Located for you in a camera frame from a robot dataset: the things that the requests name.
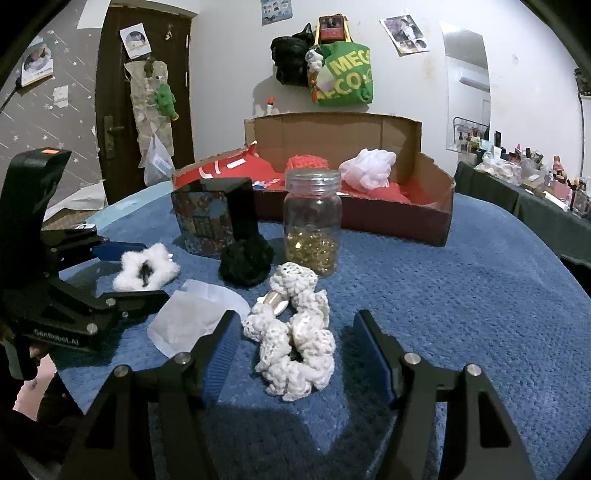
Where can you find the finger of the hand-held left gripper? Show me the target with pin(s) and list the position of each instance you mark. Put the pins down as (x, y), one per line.
(115, 251)
(138, 302)

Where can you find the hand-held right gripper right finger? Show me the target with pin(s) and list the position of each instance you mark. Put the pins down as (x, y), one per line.
(374, 360)

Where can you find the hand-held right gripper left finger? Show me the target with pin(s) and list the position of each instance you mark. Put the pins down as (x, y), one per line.
(221, 355)

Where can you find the white fluffy scrunchie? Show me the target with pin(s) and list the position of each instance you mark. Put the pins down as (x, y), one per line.
(161, 270)

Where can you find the white crochet scrunchie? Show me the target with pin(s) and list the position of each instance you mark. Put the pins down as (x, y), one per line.
(295, 360)

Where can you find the cardboard box red inside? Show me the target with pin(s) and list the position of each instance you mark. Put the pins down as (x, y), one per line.
(323, 134)

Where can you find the person's left forearm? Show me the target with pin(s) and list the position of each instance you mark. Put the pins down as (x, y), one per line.
(37, 438)

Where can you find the person's left hand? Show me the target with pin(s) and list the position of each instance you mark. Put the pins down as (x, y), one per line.
(34, 354)

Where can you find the white tissue paper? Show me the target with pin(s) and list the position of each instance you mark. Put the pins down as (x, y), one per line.
(184, 318)

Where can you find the light blue sheet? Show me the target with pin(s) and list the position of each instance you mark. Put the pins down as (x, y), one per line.
(138, 203)

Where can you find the patterned tin box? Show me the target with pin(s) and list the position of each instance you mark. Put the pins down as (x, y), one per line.
(198, 221)

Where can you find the black scrunchie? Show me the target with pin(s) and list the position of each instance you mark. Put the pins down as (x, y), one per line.
(244, 265)

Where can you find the white plastic bag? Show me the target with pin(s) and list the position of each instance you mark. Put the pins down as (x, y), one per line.
(158, 164)

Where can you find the blue blanket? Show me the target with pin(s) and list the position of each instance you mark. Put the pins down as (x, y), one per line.
(461, 286)

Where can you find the dark brown door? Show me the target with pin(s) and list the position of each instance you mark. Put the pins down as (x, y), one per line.
(113, 92)

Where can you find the beige hanging organizer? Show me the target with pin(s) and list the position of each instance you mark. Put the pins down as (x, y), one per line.
(143, 106)

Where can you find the glass jar with gold beads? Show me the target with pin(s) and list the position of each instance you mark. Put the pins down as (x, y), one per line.
(311, 221)

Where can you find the green plush toy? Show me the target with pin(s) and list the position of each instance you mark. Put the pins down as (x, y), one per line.
(166, 101)

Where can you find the photo on door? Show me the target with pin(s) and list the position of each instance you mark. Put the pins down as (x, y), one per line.
(135, 42)

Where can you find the white mesh bath pouf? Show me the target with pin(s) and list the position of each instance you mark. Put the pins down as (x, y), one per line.
(369, 168)

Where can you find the red crochet scrunchie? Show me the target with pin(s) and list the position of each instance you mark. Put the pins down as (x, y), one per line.
(307, 164)

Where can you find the table with dark green cloth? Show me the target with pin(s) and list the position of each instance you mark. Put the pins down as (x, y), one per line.
(540, 221)

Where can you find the group of cosmetics bottles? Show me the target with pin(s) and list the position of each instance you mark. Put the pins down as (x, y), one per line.
(531, 170)

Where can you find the black bag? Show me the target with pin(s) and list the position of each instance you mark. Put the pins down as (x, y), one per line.
(288, 57)

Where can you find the green tote bag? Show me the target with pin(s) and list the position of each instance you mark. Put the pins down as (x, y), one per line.
(346, 76)

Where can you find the red framed picture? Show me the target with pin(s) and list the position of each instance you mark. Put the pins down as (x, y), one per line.
(332, 28)

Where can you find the wall poster with white border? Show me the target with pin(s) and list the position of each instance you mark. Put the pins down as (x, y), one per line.
(38, 64)

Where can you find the wall mirror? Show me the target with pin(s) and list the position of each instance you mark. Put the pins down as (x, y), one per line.
(466, 92)

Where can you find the blue wall poster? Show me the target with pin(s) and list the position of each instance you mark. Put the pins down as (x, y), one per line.
(277, 11)

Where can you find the photo wall poster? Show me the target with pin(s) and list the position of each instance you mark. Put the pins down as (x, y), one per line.
(405, 36)

